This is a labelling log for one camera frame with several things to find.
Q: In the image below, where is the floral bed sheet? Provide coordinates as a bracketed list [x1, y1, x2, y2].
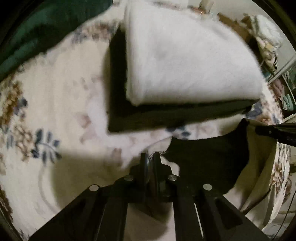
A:
[0, 0, 293, 239]

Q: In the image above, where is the folded black garment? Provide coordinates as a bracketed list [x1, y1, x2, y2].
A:
[108, 30, 256, 132]

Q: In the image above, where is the dark green folded blanket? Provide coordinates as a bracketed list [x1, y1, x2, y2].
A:
[1, 0, 113, 79]

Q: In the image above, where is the beige garment with black collar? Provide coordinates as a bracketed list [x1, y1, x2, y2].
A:
[123, 118, 278, 240]

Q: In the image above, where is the pile of clothes on chair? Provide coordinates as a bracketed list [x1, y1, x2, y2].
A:
[241, 14, 283, 73]

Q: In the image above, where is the folded white garment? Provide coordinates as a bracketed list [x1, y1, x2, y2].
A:
[124, 1, 264, 106]

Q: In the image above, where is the white wardrobe shelf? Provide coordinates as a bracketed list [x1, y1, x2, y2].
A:
[268, 56, 295, 123]

